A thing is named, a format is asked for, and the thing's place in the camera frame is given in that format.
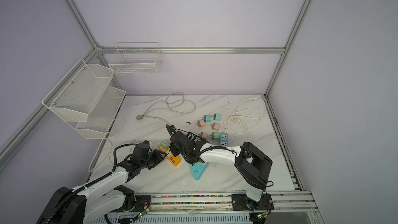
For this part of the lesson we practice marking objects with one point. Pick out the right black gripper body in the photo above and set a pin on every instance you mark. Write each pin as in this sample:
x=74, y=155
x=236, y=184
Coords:
x=182, y=151

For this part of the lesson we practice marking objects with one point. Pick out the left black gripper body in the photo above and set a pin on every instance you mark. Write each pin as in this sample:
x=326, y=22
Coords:
x=144, y=163

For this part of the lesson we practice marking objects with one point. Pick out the black power strip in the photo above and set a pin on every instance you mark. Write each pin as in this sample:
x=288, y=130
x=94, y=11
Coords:
x=194, y=137

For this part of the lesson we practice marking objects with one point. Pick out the green plug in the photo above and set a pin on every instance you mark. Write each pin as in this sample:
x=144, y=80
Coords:
x=165, y=145
x=215, y=136

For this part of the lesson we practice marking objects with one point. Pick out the orange power strip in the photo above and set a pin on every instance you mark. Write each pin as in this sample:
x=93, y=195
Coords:
x=175, y=161

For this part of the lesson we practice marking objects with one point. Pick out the pink plug black strip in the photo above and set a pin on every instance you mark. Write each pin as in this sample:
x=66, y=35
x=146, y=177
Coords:
x=201, y=123
x=215, y=126

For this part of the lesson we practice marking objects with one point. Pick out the teal triangular power strip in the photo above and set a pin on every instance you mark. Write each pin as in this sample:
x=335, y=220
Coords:
x=197, y=170

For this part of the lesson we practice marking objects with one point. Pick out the blue power strip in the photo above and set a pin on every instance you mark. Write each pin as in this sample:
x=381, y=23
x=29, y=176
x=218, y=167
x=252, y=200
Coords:
x=224, y=139

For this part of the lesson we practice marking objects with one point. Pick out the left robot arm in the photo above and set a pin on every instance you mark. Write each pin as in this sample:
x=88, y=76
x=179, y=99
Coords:
x=92, y=200

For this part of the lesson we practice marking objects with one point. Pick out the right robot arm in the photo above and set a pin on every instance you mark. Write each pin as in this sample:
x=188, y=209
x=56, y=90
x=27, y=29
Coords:
x=251, y=163

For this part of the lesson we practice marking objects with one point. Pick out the lower white mesh shelf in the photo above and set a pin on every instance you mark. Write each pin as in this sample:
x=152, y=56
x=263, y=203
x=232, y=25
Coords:
x=103, y=115

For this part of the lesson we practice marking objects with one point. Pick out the white mesh shelf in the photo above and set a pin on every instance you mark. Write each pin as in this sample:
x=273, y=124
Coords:
x=103, y=115
x=75, y=97

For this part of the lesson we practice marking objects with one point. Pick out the upper white mesh shelf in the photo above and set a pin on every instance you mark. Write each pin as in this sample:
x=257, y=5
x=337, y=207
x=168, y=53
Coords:
x=75, y=97

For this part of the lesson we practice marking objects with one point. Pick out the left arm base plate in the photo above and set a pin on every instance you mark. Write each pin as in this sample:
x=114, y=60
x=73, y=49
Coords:
x=136, y=204

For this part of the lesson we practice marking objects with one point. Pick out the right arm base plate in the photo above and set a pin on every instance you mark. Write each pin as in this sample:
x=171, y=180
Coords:
x=240, y=202

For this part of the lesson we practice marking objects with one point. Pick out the white wire basket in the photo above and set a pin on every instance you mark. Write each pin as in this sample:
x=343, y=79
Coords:
x=136, y=58

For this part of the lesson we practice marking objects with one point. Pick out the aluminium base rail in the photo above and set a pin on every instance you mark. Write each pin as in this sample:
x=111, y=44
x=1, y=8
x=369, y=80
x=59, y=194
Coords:
x=285, y=201

